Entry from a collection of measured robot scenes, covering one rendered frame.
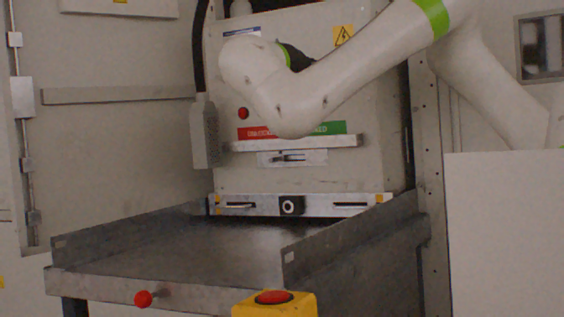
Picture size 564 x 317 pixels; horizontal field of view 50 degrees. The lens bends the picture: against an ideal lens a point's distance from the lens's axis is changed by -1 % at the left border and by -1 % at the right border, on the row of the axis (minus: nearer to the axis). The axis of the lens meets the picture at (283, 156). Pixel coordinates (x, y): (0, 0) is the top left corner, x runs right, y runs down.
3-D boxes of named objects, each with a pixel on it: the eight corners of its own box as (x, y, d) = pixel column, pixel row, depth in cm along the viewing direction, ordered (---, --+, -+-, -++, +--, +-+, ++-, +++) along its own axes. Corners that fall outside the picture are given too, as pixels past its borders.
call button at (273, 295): (280, 313, 73) (279, 300, 73) (252, 309, 75) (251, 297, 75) (296, 303, 77) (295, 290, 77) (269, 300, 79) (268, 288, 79)
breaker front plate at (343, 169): (382, 199, 145) (367, -5, 142) (216, 199, 169) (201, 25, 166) (383, 198, 146) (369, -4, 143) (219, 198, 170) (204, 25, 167)
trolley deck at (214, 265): (304, 327, 97) (301, 290, 96) (45, 294, 128) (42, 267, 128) (430, 236, 155) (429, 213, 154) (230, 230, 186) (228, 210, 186)
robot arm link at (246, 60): (228, 18, 111) (196, 64, 115) (272, 64, 107) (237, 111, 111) (268, 25, 123) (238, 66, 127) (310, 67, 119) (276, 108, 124)
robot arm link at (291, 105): (386, 19, 127) (396, -15, 117) (426, 57, 124) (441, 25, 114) (248, 117, 118) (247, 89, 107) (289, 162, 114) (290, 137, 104)
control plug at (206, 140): (207, 169, 157) (201, 101, 156) (192, 169, 159) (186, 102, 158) (225, 166, 164) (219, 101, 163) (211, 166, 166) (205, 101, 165)
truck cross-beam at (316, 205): (394, 218, 143) (392, 192, 143) (209, 215, 171) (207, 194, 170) (401, 214, 148) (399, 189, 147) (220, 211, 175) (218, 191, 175)
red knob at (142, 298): (145, 311, 108) (143, 293, 107) (132, 309, 109) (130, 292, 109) (162, 303, 111) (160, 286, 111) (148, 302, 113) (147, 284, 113)
